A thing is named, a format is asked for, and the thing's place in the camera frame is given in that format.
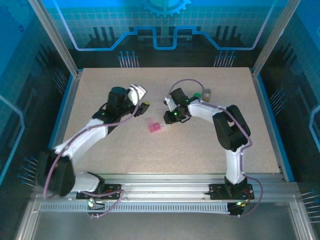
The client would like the slotted grey cable duct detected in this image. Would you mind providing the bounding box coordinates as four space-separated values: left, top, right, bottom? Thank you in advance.
39 202 230 214

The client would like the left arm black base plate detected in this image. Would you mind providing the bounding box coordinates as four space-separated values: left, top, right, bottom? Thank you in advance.
75 183 121 201

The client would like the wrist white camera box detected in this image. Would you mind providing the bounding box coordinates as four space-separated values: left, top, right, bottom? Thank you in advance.
126 84 148 106
163 96 177 113

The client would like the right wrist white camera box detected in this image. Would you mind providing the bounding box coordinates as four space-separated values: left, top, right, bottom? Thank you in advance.
163 96 177 113

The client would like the small LED circuit board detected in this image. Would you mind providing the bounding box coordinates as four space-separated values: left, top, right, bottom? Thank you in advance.
86 196 106 219
227 199 248 219

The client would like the grey metal tray frame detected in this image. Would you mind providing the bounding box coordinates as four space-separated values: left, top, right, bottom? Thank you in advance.
14 194 317 240

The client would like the aluminium frame post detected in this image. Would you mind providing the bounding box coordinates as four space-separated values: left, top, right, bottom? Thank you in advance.
252 0 302 76
27 0 81 78

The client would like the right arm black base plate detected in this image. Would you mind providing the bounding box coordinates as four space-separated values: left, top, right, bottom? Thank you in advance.
208 183 255 201

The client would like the aluminium mounting rail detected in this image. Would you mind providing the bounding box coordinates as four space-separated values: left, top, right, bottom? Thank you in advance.
32 173 301 200

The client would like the amber glass pill bottle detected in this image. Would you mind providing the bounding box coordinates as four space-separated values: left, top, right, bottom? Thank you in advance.
201 88 213 102

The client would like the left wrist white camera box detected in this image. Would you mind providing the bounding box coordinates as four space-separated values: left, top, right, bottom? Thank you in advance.
126 84 148 106

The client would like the blue aluminium table side rail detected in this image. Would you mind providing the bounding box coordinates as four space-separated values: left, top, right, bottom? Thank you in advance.
251 71 295 182
37 71 82 182

